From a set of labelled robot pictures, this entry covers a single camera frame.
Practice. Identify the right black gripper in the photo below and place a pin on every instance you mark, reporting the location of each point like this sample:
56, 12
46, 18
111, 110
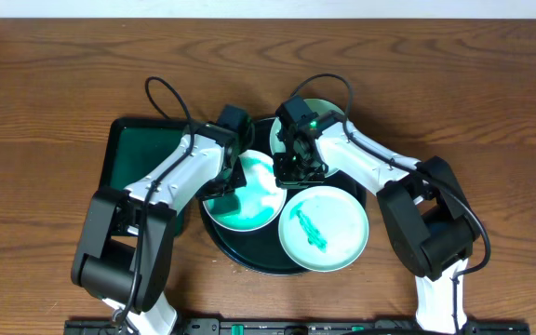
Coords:
286, 180

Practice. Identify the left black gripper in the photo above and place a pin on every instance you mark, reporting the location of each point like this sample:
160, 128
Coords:
224, 184

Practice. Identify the green scouring sponge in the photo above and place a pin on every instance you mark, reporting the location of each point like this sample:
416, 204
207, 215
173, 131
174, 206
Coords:
223, 207

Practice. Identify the white plate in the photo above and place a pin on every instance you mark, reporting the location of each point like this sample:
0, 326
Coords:
262, 199

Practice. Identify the light green front plate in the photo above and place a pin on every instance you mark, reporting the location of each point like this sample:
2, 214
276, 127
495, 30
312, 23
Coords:
323, 229

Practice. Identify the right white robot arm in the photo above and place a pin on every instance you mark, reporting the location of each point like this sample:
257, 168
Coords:
430, 225

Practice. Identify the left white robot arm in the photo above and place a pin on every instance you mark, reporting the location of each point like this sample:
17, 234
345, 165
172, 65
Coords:
124, 251

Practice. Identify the dark green rectangular tray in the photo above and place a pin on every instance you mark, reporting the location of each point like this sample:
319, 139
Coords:
136, 146

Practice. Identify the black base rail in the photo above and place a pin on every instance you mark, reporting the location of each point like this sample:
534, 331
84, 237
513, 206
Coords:
210, 326

